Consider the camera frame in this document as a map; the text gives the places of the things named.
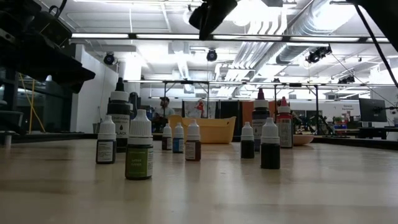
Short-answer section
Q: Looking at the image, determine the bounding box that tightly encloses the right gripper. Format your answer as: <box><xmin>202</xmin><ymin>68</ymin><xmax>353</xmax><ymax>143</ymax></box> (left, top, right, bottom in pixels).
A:
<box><xmin>198</xmin><ymin>0</ymin><xmax>239</xmax><ymax>41</ymax></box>

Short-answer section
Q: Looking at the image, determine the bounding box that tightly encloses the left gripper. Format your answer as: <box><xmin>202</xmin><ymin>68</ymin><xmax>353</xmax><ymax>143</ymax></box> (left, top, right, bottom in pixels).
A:
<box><xmin>0</xmin><ymin>29</ymin><xmax>96</xmax><ymax>94</ymax></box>

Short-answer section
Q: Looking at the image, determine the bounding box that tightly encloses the small dark dropper bottle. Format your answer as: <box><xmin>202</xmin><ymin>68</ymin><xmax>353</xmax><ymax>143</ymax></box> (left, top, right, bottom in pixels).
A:
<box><xmin>95</xmin><ymin>114</ymin><xmax>118</xmax><ymax>165</ymax></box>
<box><xmin>240</xmin><ymin>121</ymin><xmax>256</xmax><ymax>159</ymax></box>
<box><xmin>260</xmin><ymin>117</ymin><xmax>281</xmax><ymax>170</ymax></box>

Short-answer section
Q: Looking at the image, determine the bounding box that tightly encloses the large purple food colouring bottle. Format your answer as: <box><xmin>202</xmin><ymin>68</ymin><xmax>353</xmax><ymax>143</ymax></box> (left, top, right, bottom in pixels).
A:
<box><xmin>251</xmin><ymin>88</ymin><xmax>271</xmax><ymax>152</ymax></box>

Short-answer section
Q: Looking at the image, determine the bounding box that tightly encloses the small green dropper bottle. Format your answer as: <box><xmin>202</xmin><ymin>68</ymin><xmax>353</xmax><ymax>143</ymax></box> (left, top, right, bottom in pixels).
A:
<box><xmin>124</xmin><ymin>108</ymin><xmax>154</xmax><ymax>181</ymax></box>

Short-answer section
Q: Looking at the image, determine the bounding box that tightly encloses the yellow plastic bin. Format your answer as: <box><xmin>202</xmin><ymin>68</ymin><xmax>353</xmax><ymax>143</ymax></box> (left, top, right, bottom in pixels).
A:
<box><xmin>167</xmin><ymin>114</ymin><xmax>238</xmax><ymax>145</ymax></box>

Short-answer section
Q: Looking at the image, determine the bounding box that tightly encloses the small brown dropper bottle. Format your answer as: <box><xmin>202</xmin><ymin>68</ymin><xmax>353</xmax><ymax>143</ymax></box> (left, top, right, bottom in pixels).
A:
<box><xmin>161</xmin><ymin>123</ymin><xmax>174</xmax><ymax>151</ymax></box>
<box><xmin>185</xmin><ymin>119</ymin><xmax>202</xmax><ymax>162</ymax></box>

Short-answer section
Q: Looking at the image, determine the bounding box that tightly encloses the small blue dropper bottle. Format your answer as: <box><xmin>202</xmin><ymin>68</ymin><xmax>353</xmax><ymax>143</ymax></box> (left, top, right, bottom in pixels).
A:
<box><xmin>172</xmin><ymin>122</ymin><xmax>185</xmax><ymax>154</ymax></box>

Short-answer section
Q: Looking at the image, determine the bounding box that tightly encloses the large red food colouring bottle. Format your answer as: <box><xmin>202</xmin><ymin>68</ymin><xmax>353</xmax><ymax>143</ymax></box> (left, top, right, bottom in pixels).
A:
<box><xmin>275</xmin><ymin>96</ymin><xmax>294</xmax><ymax>149</ymax></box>

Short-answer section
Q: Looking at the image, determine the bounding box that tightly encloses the large blue food colouring bottle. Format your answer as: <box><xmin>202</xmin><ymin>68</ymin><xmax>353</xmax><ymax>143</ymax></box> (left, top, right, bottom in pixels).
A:
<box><xmin>127</xmin><ymin>91</ymin><xmax>138</xmax><ymax>121</ymax></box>

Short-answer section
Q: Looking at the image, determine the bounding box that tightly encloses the yellow background stand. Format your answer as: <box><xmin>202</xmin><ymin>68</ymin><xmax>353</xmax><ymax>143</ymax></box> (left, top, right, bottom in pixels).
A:
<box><xmin>19</xmin><ymin>73</ymin><xmax>47</xmax><ymax>134</ymax></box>

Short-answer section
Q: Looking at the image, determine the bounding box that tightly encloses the red background object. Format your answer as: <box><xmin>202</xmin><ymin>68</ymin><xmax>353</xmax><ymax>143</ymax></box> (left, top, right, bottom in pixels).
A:
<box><xmin>195</xmin><ymin>101</ymin><xmax>206</xmax><ymax>119</ymax></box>

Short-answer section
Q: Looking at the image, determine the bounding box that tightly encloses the black cabinet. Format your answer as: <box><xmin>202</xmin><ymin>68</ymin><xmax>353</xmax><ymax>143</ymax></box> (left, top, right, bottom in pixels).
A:
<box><xmin>219</xmin><ymin>100</ymin><xmax>241</xmax><ymax>119</ymax></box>

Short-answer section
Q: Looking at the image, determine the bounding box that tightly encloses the orange partition panel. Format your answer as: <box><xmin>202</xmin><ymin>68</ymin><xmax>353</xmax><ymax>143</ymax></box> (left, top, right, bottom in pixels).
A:
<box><xmin>241</xmin><ymin>100</ymin><xmax>280</xmax><ymax>126</ymax></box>

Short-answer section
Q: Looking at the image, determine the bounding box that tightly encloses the person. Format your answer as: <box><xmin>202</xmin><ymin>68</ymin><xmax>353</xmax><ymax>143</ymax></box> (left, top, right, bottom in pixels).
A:
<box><xmin>153</xmin><ymin>96</ymin><xmax>176</xmax><ymax>133</ymax></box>

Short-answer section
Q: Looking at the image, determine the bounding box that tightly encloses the black overhead crossbar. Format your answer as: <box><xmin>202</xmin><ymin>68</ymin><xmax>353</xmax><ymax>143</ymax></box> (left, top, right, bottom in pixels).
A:
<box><xmin>70</xmin><ymin>32</ymin><xmax>391</xmax><ymax>45</ymax></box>

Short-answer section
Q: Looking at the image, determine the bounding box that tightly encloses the black computer monitor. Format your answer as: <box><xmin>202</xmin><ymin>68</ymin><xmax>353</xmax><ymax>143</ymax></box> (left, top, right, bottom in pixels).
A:
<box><xmin>358</xmin><ymin>98</ymin><xmax>388</xmax><ymax>123</ymax></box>

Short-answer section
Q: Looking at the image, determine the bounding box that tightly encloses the dark background desk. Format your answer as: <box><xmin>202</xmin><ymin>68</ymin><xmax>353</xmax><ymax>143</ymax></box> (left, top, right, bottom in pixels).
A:
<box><xmin>357</xmin><ymin>126</ymin><xmax>398</xmax><ymax>140</ymax></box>

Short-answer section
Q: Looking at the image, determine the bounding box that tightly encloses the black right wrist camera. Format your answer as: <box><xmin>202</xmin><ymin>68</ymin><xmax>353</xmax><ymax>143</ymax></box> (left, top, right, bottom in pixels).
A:
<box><xmin>188</xmin><ymin>2</ymin><xmax>208</xmax><ymax>31</ymax></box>

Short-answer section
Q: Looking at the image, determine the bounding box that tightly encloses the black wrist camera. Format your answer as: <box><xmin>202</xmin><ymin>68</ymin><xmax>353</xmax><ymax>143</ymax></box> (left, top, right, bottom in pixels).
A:
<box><xmin>188</xmin><ymin>2</ymin><xmax>208</xmax><ymax>31</ymax></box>
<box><xmin>29</xmin><ymin>5</ymin><xmax>73</xmax><ymax>48</ymax></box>

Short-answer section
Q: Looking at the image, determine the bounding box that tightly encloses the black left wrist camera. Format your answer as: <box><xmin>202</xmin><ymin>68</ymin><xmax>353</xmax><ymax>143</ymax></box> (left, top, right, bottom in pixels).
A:
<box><xmin>29</xmin><ymin>5</ymin><xmax>73</xmax><ymax>48</ymax></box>

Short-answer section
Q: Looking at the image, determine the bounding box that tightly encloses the black background workstation frame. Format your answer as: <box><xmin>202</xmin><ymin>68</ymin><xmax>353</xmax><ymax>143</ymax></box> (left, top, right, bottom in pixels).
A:
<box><xmin>162</xmin><ymin>80</ymin><xmax>211</xmax><ymax>119</ymax></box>
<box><xmin>272</xmin><ymin>82</ymin><xmax>320</xmax><ymax>136</ymax></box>

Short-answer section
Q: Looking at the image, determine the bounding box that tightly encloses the silver ventilation duct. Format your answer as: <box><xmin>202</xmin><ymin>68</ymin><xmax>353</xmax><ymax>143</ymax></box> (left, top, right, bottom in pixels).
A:
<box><xmin>236</xmin><ymin>0</ymin><xmax>348</xmax><ymax>74</ymax></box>

